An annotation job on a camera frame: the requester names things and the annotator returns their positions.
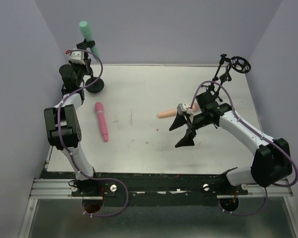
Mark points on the pink toy microphone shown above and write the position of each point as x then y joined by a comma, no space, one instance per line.
99,109

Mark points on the black round-base mic stand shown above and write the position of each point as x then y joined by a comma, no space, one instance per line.
205,99
93,85

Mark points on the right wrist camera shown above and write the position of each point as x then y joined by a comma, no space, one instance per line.
185,110

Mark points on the aluminium frame extrusion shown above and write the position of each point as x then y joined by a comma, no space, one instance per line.
48,186

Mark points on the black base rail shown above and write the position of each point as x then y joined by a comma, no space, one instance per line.
150,190

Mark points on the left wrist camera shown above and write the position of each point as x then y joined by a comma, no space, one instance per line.
76,56

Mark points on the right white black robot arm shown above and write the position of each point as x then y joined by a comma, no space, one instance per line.
270,163

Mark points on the beige toy microphone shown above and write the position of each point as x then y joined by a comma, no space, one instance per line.
173,112

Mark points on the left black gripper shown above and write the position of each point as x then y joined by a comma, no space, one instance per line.
87,63

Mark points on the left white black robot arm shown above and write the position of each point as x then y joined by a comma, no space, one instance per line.
61,122

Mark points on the black tripod shock-mount stand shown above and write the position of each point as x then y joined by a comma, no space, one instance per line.
237,63

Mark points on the green toy microphone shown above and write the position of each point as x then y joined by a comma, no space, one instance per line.
86,32

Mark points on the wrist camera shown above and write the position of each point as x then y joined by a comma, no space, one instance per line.
76,56
185,110

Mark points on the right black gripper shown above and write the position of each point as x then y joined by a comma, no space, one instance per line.
189,123

